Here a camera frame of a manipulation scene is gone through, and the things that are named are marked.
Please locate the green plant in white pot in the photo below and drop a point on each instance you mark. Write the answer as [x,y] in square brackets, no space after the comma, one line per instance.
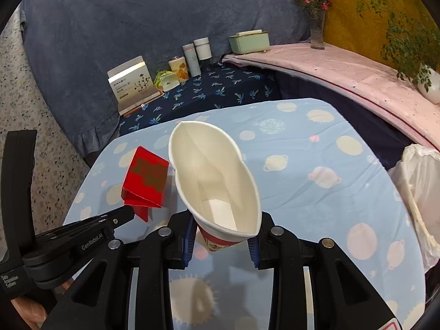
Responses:
[431,89]

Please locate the white and red paper cup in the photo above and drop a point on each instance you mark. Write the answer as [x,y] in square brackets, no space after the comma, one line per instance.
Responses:
[213,165]

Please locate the white jar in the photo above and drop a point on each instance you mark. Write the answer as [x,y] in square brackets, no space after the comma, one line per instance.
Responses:
[202,50]

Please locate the red carton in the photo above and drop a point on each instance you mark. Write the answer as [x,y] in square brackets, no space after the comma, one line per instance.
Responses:
[144,178]

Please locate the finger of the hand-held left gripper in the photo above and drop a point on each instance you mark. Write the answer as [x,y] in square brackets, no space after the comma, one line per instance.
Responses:
[117,216]

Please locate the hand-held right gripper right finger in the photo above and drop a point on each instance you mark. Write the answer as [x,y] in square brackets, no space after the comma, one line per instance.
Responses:
[252,251]

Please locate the glass vase with pink flowers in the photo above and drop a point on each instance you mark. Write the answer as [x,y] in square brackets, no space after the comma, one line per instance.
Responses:
[317,34]

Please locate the grey blue blanket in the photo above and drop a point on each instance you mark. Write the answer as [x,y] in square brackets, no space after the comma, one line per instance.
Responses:
[103,24]

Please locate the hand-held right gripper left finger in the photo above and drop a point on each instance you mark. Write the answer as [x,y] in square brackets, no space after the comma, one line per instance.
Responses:
[188,244]

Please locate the light blue spotted tablecloth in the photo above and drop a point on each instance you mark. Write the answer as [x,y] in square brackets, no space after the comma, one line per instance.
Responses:
[295,151]

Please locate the green packet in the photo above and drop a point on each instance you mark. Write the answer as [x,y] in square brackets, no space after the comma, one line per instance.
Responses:
[168,82]

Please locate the dark purple cloth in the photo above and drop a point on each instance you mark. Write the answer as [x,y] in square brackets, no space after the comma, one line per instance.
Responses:
[371,127]

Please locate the pink cloth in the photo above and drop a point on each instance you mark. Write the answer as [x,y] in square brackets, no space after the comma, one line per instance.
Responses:
[343,65]

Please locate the yellow cloth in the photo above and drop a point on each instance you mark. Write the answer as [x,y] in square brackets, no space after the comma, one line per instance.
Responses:
[347,7]

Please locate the white printed box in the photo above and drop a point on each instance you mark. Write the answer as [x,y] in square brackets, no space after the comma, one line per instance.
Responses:
[132,82]

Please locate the bin with white bag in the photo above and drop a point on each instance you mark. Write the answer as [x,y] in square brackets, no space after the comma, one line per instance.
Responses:
[419,178]

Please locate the dark blue patterned cloth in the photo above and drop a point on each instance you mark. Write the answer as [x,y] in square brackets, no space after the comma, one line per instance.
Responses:
[213,92]

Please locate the green tissue box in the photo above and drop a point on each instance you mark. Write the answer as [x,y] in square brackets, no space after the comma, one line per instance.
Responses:
[249,44]

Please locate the tall white bottle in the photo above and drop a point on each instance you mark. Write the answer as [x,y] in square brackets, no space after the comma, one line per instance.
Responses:
[192,62]

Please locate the person's left hand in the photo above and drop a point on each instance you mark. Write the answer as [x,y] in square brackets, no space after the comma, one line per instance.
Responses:
[27,312]

